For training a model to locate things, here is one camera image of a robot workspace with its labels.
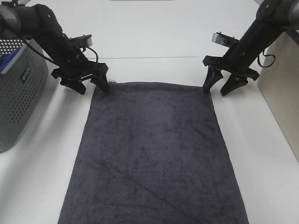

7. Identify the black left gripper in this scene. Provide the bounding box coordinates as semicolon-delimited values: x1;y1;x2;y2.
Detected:
51;55;109;95

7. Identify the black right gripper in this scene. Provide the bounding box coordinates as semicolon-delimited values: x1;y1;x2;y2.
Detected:
203;45;259;96

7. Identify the dark grey towel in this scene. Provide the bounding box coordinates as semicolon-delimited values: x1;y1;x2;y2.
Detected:
58;82;248;224

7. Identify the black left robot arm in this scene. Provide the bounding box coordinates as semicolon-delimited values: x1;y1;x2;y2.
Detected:
0;0;109;94

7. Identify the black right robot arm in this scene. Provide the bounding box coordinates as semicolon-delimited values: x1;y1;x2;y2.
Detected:
203;0;299;96

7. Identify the beige fabric storage bin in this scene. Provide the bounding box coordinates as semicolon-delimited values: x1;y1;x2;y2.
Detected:
258;30;299;159

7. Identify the grey perforated plastic basket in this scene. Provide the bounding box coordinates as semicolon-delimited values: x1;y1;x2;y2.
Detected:
0;39;49;152

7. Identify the blue cloth in basket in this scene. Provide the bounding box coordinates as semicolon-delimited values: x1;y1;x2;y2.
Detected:
0;48;21;72

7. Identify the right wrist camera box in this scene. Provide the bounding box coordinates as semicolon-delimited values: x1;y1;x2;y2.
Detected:
212;32;239;48

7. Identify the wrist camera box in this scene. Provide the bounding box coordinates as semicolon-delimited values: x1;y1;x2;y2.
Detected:
212;32;239;48
70;35;93;48

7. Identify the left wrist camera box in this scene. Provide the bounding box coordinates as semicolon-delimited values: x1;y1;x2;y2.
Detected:
70;35;93;48

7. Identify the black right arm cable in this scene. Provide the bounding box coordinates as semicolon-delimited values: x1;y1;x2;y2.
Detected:
257;48;276;68

